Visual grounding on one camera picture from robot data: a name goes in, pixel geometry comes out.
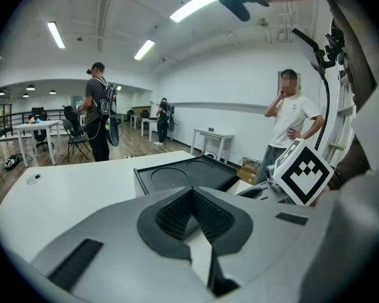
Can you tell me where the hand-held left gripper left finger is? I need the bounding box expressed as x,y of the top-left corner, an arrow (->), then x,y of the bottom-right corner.
30,186 -> 214,303

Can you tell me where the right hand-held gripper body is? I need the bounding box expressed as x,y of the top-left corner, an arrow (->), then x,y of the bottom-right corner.
261,137 -> 335,207

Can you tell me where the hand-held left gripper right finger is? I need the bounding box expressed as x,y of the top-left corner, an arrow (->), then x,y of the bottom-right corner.
192,186 -> 335,303

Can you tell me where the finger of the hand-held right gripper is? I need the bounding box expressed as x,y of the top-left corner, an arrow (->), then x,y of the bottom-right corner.
236,183 -> 268,200

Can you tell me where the black drawer box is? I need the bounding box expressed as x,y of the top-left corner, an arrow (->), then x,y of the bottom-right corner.
133,156 -> 241,199

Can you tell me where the person's right forearm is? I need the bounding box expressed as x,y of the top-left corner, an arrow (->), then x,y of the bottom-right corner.
327,136 -> 375,191

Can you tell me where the cardboard box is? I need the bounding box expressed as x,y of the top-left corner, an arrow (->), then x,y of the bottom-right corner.
236,158 -> 260,185

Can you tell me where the aluminium ladder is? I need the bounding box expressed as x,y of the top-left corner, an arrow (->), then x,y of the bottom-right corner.
322,74 -> 357,167

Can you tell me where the white side table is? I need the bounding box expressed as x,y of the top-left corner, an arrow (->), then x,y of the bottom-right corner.
190,128 -> 235,164

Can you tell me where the person's torso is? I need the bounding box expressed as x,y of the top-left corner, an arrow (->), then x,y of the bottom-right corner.
298,0 -> 379,303

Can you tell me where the black folding chair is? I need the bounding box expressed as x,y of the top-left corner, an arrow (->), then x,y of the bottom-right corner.
61,105 -> 93,163

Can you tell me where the white desk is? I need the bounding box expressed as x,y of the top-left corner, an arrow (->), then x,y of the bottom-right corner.
129,114 -> 161,143
14,120 -> 64,167

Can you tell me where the black and white headset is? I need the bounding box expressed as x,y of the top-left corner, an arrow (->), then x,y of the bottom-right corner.
3,153 -> 25,171

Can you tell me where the black office chair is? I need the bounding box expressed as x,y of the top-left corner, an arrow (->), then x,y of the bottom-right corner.
29,106 -> 51,153

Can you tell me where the black railing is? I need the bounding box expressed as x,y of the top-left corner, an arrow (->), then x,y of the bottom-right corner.
0,108 -> 66,138

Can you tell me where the grey wall trunking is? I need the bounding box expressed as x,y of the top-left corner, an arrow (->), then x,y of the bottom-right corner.
165,101 -> 274,114

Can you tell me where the black head-worn camera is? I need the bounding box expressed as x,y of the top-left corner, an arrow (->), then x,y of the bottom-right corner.
216,0 -> 270,23

